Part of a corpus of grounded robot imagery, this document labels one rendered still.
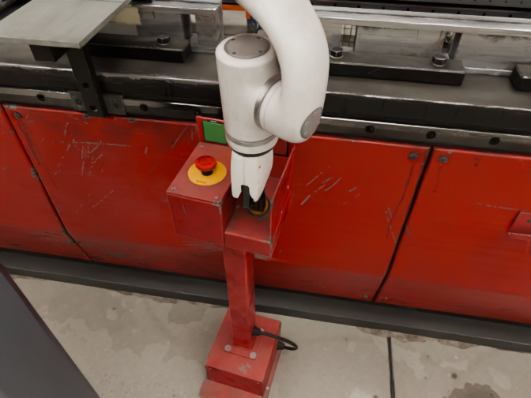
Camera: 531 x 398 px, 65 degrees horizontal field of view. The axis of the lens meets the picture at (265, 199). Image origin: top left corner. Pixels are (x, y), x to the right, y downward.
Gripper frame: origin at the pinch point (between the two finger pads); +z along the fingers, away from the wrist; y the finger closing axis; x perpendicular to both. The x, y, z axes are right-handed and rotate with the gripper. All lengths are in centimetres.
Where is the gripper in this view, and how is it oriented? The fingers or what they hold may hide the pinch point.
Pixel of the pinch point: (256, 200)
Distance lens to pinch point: 79.1
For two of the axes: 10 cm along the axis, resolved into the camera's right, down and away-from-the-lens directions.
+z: 0.2, 6.5, 7.6
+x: 9.6, 2.0, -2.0
